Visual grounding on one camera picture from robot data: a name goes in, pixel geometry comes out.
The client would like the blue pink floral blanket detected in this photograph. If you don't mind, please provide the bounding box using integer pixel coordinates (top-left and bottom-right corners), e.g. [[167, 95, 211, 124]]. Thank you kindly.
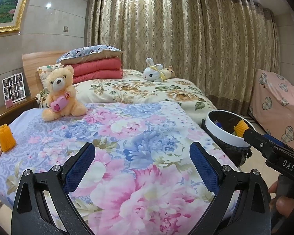
[[0, 101, 243, 235]]

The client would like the pink heart print cover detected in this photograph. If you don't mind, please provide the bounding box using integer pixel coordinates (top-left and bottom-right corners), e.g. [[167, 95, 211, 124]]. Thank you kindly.
[[249, 69, 294, 150]]

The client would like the white bunny plush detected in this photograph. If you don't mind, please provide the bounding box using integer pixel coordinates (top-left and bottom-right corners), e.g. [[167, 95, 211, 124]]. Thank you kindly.
[[142, 57, 165, 83]]

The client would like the white rimmed black trash bin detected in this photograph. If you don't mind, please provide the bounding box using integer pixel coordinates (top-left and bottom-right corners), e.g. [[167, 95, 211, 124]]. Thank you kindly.
[[201, 110, 256, 167]]

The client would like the orange spiky ball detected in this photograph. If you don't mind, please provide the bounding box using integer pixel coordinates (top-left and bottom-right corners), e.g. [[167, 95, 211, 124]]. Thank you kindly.
[[234, 119, 248, 138]]

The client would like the wooden headboard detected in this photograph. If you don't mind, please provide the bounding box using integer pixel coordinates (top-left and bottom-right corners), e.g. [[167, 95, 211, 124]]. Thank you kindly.
[[22, 51, 69, 96]]

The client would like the panda print pillow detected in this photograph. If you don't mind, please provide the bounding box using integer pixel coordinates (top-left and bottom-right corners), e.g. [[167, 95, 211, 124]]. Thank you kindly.
[[56, 45, 125, 64]]

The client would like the wooden nightstand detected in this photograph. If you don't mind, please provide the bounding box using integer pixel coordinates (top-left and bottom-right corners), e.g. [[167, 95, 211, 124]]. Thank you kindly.
[[0, 97, 40, 136]]

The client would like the small tan plush animal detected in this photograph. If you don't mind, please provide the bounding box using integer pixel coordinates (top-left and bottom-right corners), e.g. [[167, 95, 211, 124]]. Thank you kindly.
[[160, 66, 175, 79]]

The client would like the black white photo frame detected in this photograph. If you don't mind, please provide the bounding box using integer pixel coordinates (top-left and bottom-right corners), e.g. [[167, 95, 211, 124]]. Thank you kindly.
[[2, 73, 26, 105]]

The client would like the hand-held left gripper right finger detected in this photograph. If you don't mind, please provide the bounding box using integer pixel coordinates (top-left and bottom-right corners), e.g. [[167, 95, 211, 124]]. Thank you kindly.
[[189, 142, 272, 235]]

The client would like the gold framed landscape painting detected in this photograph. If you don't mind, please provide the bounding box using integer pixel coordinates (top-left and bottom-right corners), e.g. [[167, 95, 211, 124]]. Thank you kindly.
[[0, 0, 36, 36]]

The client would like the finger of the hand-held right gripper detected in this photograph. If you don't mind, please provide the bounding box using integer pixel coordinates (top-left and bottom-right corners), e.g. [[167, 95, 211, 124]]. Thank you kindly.
[[263, 134, 294, 155], [243, 128, 285, 161]]

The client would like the person's right hand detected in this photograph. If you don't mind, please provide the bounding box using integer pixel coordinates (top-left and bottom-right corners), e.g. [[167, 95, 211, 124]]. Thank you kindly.
[[268, 180, 294, 218]]

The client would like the gold patterned curtain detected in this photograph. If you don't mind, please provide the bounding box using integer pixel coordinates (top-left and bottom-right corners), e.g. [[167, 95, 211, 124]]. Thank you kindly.
[[88, 0, 292, 118]]

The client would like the pink reed diffuser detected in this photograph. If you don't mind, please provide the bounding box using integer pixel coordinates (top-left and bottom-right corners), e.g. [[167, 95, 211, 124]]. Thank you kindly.
[[5, 88, 14, 108]]

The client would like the folded red quilt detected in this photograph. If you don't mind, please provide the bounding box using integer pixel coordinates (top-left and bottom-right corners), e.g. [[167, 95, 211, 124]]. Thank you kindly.
[[64, 57, 124, 84]]

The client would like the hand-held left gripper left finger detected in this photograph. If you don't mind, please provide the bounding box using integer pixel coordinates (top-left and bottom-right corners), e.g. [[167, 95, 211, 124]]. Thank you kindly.
[[12, 142, 95, 235]]

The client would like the cartoon print pillow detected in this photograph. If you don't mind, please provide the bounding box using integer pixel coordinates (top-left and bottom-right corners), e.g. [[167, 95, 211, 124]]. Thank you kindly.
[[37, 64, 64, 89]]

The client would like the beige teddy bear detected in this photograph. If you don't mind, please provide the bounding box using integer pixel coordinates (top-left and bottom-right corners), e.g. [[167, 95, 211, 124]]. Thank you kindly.
[[42, 65, 87, 122]]

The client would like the orange foam fruit net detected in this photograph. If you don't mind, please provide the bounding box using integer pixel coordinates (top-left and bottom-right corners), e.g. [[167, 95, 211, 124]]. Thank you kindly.
[[0, 124, 17, 152]]

